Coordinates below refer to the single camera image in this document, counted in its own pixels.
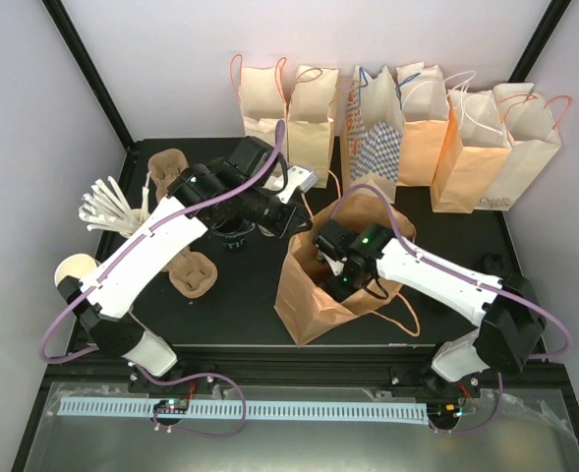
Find tilted paper cup stack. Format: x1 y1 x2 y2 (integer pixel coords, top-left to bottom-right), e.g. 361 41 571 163
54 254 98 300

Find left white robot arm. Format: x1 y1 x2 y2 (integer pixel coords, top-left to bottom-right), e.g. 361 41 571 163
54 164 317 392

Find black cup lid stack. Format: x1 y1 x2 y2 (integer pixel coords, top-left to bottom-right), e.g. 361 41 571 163
480 253 509 274

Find cream paper bag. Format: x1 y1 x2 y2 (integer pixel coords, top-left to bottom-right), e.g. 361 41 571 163
287 65 339 188

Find cup of white stirrers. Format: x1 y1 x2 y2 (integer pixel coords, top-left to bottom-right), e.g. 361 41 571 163
78 175 149 238

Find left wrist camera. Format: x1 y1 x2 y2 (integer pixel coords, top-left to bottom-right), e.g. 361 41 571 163
271 165 318 204

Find white cream logo bag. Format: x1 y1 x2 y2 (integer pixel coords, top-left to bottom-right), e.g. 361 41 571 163
476 83 572 211

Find blue patterned paper bag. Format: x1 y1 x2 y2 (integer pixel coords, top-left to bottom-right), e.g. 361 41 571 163
340 65 404 203

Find orange white paper bag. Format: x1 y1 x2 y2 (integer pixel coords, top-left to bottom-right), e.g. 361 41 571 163
396 62 450 187

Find white paper cup stack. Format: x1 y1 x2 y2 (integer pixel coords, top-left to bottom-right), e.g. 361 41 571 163
258 225 275 237

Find brown kraft paper bag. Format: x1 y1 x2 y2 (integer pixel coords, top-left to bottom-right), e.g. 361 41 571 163
274 190 417 346

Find black paper cup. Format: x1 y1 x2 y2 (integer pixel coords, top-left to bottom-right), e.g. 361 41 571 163
212 220 252 252

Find white slotted cable duct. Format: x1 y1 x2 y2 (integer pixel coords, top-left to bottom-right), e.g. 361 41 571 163
57 397 429 426

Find stacked pulp cup carriers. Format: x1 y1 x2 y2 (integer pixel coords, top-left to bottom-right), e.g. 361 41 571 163
147 148 189 203

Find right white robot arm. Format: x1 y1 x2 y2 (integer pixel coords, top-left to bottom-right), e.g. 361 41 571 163
313 219 546 396

